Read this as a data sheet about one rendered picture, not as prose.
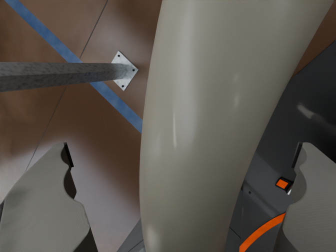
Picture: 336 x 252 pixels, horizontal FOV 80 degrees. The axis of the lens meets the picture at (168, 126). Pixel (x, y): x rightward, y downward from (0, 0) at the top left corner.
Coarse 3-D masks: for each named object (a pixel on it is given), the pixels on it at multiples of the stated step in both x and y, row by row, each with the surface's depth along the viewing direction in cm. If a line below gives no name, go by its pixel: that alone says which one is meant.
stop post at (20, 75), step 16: (0, 64) 74; (16, 64) 80; (32, 64) 85; (48, 64) 92; (64, 64) 100; (80, 64) 110; (96, 64) 121; (112, 64) 135; (128, 64) 143; (0, 80) 72; (16, 80) 77; (32, 80) 83; (48, 80) 91; (64, 80) 99; (80, 80) 109; (96, 80) 122; (128, 80) 146
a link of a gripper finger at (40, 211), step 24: (48, 168) 9; (24, 192) 8; (48, 192) 8; (72, 192) 9; (24, 216) 7; (48, 216) 7; (72, 216) 7; (0, 240) 6; (24, 240) 6; (48, 240) 6; (72, 240) 6
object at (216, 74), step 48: (192, 0) 3; (240, 0) 3; (288, 0) 3; (192, 48) 3; (240, 48) 3; (288, 48) 3; (192, 96) 4; (240, 96) 3; (144, 144) 5; (192, 144) 4; (240, 144) 4; (144, 192) 5; (192, 192) 4; (144, 240) 7; (192, 240) 5
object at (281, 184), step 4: (280, 180) 124; (284, 180) 124; (288, 180) 123; (276, 184) 126; (280, 184) 125; (284, 184) 124; (288, 184) 123; (292, 184) 121; (284, 188) 125; (288, 188) 123; (288, 192) 122
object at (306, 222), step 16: (304, 144) 10; (304, 160) 10; (320, 160) 9; (304, 176) 8; (320, 176) 8; (304, 192) 8; (320, 192) 8; (288, 208) 7; (304, 208) 7; (320, 208) 7; (288, 224) 6; (304, 224) 6; (320, 224) 6; (288, 240) 6; (304, 240) 6; (320, 240) 6
